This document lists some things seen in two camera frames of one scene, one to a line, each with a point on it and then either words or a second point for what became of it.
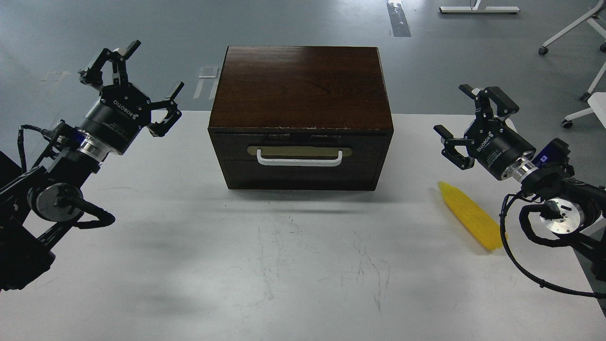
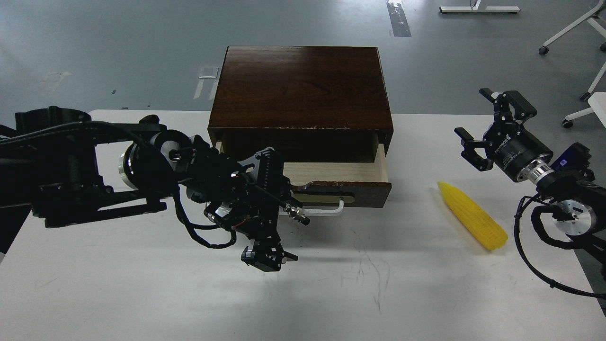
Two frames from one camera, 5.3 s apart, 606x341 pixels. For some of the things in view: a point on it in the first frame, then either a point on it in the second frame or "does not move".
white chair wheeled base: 597,100 does not move
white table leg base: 473,9 does not move
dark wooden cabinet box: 301,118 does not move
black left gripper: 116,118 -> 262,193
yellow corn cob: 483,225 does not move
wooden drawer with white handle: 301,159 -> 323,188
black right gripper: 496,145 -> 514,148
